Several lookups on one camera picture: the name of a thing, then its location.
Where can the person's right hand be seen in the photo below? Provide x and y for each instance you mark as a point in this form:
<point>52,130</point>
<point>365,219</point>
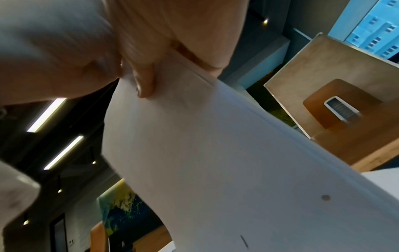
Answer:
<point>174,24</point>

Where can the brown wooden chair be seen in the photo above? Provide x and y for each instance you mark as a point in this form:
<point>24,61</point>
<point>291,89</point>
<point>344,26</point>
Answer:
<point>98,236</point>
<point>318,105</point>

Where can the person's left hand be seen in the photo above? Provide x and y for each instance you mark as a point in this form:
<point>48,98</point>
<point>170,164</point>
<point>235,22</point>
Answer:
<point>46,49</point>

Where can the green foliage wall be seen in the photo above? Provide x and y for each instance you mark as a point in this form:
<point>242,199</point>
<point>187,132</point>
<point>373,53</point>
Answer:
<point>274,108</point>

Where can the window with building view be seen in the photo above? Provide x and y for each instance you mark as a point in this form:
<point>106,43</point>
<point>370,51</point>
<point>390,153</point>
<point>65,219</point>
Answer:
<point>368,24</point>

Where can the wooden table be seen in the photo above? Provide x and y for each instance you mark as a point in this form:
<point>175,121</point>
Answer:
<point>358,142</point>

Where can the small ceiling spotlight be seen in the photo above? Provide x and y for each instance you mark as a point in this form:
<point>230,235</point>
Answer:
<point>94,162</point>
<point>59,190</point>
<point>26,222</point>
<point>265,21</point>

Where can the brown metal-framed board panel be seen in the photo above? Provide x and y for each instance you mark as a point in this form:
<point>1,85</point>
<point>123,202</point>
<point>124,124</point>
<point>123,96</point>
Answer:
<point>296,73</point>

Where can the linear ceiling light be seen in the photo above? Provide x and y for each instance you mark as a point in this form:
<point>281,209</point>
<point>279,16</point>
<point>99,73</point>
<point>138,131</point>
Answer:
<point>64,152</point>
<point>46,115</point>

